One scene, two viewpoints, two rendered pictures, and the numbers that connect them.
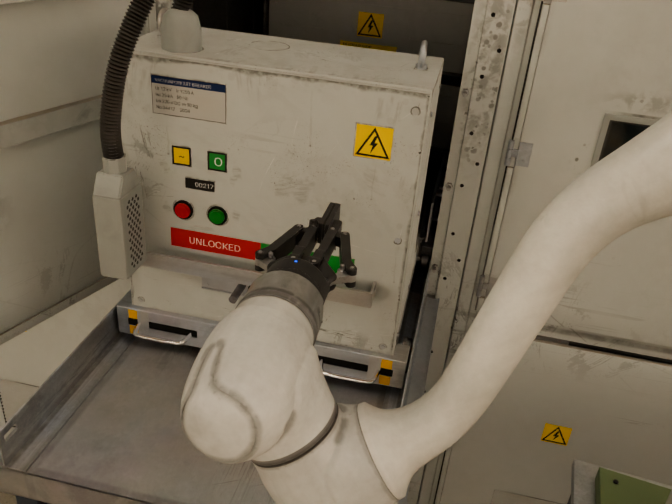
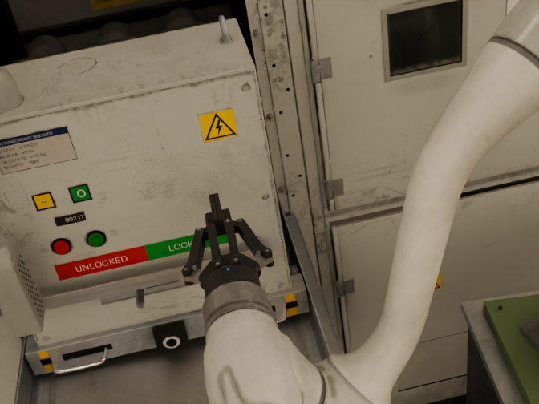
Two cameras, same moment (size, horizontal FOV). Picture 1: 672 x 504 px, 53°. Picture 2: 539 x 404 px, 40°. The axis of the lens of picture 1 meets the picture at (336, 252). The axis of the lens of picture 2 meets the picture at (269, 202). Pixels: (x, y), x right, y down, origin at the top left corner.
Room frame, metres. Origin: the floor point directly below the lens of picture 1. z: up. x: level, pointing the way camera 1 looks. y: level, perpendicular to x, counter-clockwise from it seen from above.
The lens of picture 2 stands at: (-0.07, 0.16, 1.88)
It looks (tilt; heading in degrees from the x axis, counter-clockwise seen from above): 35 degrees down; 346
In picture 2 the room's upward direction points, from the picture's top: 10 degrees counter-clockwise
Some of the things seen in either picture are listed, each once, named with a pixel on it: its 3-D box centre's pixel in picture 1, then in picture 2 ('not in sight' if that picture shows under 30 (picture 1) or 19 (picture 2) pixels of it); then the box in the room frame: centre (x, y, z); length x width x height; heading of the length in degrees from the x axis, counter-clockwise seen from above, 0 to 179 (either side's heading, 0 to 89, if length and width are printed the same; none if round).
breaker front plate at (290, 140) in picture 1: (260, 218); (138, 225); (0.98, 0.13, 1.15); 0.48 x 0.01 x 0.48; 80
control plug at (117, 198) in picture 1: (121, 220); (13, 282); (0.94, 0.35, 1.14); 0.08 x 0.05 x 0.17; 170
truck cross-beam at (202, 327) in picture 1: (260, 338); (169, 323); (0.99, 0.12, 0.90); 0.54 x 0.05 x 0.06; 80
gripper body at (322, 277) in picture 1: (298, 280); (231, 280); (0.67, 0.04, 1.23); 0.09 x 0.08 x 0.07; 170
